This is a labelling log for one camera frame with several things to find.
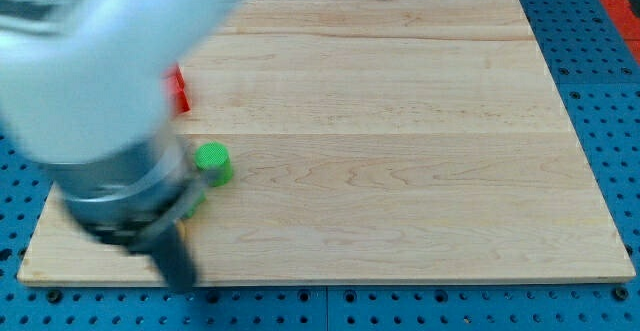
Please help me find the red mat at corner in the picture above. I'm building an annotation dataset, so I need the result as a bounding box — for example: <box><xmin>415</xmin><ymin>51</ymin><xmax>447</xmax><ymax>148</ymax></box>
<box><xmin>599</xmin><ymin>0</ymin><xmax>639</xmax><ymax>62</ymax></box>

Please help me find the green block behind rod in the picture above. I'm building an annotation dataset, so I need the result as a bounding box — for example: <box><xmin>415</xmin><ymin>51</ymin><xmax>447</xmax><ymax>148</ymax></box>
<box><xmin>182</xmin><ymin>192</ymin><xmax>206</xmax><ymax>219</ymax></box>

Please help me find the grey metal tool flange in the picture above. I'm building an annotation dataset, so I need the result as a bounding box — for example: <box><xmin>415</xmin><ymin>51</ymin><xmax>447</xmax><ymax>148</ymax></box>
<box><xmin>45</xmin><ymin>125</ymin><xmax>203</xmax><ymax>246</ymax></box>

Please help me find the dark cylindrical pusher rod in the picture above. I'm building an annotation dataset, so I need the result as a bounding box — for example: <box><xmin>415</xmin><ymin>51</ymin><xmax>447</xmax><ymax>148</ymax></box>
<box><xmin>130</xmin><ymin>224</ymin><xmax>197</xmax><ymax>292</ymax></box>

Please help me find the wooden board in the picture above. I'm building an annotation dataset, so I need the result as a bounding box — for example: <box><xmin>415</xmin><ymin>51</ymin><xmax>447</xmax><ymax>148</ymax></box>
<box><xmin>16</xmin><ymin>0</ymin><xmax>636</xmax><ymax>288</ymax></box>

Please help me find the green cylinder block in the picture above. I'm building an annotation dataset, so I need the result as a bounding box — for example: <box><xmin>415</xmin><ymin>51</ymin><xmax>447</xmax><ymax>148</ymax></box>
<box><xmin>194</xmin><ymin>142</ymin><xmax>234</xmax><ymax>187</ymax></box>

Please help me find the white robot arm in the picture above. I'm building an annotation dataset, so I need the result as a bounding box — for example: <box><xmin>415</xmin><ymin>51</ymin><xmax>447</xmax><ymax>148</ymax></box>
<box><xmin>1</xmin><ymin>0</ymin><xmax>241</xmax><ymax>293</ymax></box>

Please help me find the red block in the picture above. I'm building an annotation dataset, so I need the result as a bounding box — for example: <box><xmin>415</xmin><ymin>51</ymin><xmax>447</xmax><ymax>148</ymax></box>
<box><xmin>165</xmin><ymin>64</ymin><xmax>191</xmax><ymax>115</ymax></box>

